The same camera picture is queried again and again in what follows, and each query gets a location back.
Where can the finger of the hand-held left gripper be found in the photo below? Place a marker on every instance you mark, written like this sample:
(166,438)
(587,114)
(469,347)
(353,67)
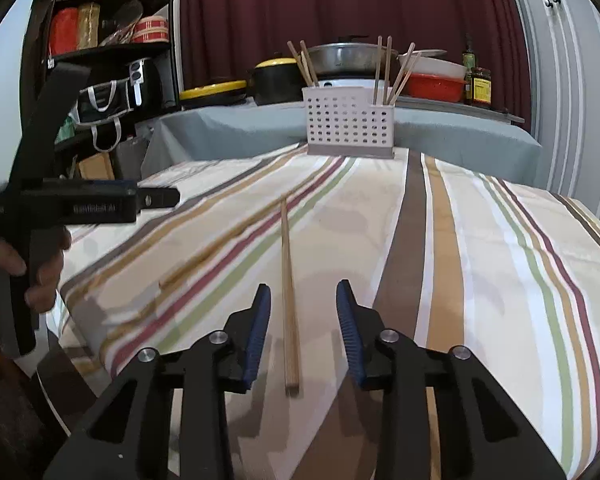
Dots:
(160,198)

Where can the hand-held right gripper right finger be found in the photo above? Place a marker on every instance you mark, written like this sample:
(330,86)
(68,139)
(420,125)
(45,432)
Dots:
(350,335)

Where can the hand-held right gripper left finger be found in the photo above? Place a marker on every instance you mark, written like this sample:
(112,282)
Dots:
(257,335)

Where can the wooden chopstick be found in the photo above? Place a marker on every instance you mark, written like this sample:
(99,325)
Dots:
(294,340)
(300,64)
(410,71)
(287,310)
(378,70)
(388,70)
(402,71)
(310,65)

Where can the white perforated utensil holder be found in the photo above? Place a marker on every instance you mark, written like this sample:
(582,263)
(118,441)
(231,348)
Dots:
(350,125)

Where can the person's left hand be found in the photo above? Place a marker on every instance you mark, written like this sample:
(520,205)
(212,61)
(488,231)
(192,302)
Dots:
(45,280)

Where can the brown cardboard box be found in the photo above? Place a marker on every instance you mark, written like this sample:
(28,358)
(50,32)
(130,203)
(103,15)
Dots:
(97,167)

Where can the grey-green tablecloth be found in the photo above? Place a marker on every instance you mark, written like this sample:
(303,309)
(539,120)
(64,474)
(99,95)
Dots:
(230,130)

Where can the flat pan with yellow lid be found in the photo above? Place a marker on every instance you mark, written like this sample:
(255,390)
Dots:
(212,92)

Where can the black air fryer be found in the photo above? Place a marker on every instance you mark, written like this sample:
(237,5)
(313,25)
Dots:
(150,80)

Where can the striped tablecloth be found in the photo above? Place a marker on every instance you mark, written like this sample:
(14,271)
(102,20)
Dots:
(480,260)

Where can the black shelf rack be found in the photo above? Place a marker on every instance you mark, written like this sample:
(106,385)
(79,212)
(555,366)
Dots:
(105,52)

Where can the black pot with yellow lid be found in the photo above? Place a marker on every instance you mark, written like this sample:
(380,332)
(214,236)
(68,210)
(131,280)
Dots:
(275,87)

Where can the red striped round box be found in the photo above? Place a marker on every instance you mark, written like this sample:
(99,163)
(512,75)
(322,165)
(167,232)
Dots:
(150,30)

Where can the metal strainer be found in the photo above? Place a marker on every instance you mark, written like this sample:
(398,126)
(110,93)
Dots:
(122,20)

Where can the white induction cooker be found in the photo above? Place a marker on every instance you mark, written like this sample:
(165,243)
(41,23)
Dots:
(340,81)

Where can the steel wok with lid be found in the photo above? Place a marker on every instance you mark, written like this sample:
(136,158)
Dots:
(345,62)

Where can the maroon curtain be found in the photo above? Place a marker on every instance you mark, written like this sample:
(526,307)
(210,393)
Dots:
(330,0)

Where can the red bowl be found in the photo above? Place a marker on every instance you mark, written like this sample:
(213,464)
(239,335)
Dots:
(435,87)

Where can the sauce jar with yellow label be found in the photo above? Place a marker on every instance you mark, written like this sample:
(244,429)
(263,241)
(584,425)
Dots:
(479,90)

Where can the white bowl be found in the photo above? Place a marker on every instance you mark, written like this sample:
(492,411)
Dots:
(440,66)

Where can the green glass bottle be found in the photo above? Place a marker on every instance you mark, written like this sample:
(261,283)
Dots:
(468,57)

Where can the white cabinet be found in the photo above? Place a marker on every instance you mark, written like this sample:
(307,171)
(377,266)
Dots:
(570,85)

